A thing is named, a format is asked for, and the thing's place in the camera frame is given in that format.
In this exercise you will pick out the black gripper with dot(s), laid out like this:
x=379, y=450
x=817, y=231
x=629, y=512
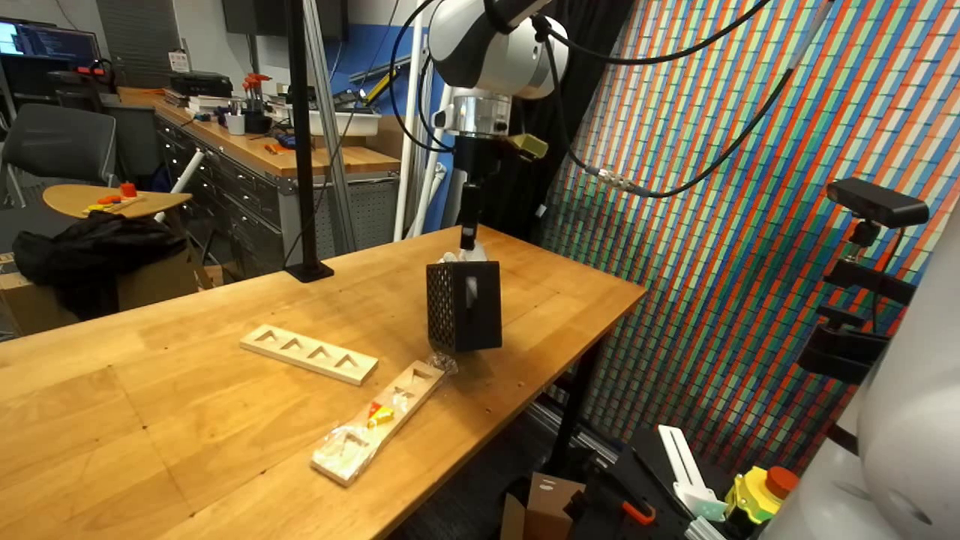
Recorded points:
x=476, y=167

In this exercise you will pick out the black perforated box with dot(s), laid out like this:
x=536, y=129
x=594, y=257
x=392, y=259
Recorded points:
x=467, y=304

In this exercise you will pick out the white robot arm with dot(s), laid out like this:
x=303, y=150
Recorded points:
x=499, y=49

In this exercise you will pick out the white slanted pole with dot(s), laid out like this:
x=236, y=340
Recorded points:
x=404, y=185

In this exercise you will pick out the grey aluminium pole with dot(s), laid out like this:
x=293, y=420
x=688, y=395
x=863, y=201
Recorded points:
x=334, y=150

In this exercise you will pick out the white plastic bin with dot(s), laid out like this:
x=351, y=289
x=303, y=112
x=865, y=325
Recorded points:
x=349, y=120

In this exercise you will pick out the black stand pole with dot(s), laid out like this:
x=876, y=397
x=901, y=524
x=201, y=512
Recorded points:
x=300, y=129

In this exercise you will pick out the wooden board triangle cutouts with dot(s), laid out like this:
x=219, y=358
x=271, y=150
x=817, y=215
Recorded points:
x=309, y=352

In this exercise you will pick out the red puzzle piece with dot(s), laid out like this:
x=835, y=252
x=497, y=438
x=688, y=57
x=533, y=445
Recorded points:
x=375, y=409

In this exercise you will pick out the black metal table leg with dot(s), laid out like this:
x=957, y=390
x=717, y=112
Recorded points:
x=577, y=400

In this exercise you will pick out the yellow puzzle piece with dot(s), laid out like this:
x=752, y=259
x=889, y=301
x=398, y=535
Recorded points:
x=379, y=418

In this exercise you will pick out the wooden top workbench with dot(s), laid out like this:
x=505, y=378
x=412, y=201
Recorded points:
x=249, y=198

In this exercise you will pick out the wooden board coloured pieces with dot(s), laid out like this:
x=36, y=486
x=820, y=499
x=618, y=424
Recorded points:
x=375, y=430

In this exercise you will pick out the red black tool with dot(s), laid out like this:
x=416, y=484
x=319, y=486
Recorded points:
x=255, y=109

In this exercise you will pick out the open cardboard box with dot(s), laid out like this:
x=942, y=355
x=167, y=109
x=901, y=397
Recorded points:
x=550, y=499

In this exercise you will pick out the black case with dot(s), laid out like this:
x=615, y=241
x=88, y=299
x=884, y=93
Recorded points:
x=198, y=86

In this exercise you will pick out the brown cardboard box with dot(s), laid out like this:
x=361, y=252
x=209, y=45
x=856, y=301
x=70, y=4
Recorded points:
x=167, y=282

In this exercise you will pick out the orange objects on stool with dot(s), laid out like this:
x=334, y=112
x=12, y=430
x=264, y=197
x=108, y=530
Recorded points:
x=124, y=191

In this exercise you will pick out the black bag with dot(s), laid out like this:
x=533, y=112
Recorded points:
x=91, y=259

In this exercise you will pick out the round wooden stool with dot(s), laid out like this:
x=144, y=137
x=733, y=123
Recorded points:
x=80, y=198

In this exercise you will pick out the yellow red emergency stop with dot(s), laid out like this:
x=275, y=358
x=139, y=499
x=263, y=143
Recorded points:
x=756, y=499

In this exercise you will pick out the dark office chair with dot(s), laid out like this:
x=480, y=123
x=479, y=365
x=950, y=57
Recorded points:
x=62, y=145

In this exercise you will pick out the lit computer monitor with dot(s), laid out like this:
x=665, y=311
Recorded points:
x=49, y=42

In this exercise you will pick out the yellow-green wrist camera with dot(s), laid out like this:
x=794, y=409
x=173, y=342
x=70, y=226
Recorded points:
x=530, y=145

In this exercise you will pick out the white metal rail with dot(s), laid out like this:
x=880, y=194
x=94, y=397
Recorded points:
x=683, y=465

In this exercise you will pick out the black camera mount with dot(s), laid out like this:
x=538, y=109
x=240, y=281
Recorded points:
x=850, y=319

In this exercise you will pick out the black stereo camera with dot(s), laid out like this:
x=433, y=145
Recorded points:
x=880, y=201

